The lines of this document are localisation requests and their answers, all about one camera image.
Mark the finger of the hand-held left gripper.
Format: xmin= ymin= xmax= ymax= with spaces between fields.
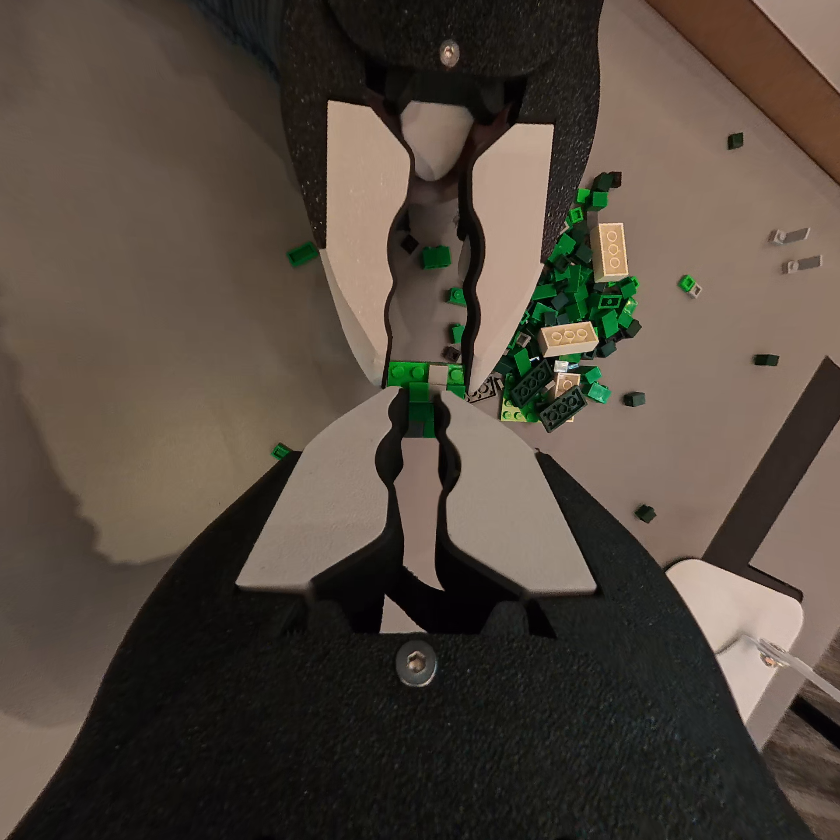
xmin=459 ymin=121 xmax=557 ymax=387
xmin=320 ymin=100 xmax=417 ymax=388

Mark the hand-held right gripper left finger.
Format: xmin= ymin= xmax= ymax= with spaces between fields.
xmin=235 ymin=387 xmax=411 ymax=598

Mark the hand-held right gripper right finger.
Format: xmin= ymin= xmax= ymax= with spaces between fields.
xmin=433 ymin=390 xmax=599 ymax=599

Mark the pile of lego bricks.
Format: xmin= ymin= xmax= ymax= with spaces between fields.
xmin=397 ymin=172 xmax=644 ymax=435

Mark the green grey lego plate assembly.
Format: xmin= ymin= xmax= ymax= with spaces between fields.
xmin=386 ymin=360 xmax=469 ymax=439

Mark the person's left forearm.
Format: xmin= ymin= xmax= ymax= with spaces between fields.
xmin=217 ymin=0 xmax=287 ymax=83

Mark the white book stand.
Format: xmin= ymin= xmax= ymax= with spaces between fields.
xmin=664 ymin=558 xmax=840 ymax=753

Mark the black tape strip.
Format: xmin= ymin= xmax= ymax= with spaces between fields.
xmin=705 ymin=356 xmax=840 ymax=573

